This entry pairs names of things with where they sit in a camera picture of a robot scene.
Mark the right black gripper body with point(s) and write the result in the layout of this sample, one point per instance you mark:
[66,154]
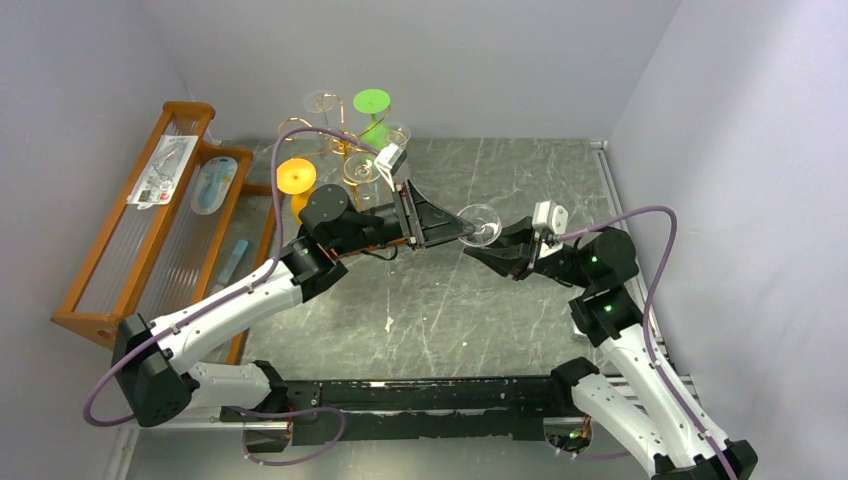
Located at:
[530,249]

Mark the clear champagne flute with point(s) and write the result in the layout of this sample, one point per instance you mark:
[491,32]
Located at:
[360,169]

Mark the clear glass edge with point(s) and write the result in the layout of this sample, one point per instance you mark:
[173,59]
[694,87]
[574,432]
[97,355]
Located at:
[486,225]

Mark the wooden dish drying rack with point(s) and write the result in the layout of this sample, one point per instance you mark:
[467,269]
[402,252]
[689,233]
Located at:
[161,259]

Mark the blue packaged tool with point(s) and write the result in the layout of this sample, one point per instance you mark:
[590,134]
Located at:
[215,179]

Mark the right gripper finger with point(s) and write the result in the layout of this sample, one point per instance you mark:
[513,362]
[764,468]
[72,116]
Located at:
[506,261]
[520,231]

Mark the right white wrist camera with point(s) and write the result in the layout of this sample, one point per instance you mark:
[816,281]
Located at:
[549,222]

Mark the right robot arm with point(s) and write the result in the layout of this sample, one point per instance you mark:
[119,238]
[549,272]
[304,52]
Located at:
[665,429]

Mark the white packaged item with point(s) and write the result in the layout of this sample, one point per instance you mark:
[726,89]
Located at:
[162,172]

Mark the orange plastic wine glass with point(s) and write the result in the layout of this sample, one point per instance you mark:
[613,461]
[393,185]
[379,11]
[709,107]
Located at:
[296,178]

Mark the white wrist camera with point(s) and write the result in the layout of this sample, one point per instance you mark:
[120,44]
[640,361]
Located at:
[549,222]
[390,164]

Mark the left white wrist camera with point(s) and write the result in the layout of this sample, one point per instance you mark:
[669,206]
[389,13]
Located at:
[390,164]

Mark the green plastic wine glass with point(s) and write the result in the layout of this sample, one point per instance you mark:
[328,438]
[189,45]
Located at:
[376,104]

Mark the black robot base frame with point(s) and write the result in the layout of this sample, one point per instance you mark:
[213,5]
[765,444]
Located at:
[316,413]

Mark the gold wire wine glass rack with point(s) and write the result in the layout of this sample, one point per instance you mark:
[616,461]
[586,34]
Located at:
[364,195]

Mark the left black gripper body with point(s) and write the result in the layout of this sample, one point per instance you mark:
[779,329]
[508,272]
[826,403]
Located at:
[402,220]

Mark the blue pink toothbrush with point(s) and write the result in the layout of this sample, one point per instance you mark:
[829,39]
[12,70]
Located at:
[232,262]

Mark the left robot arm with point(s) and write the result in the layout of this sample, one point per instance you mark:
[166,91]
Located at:
[159,365]

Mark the clear wine glass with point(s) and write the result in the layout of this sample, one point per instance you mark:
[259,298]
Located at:
[398,135]

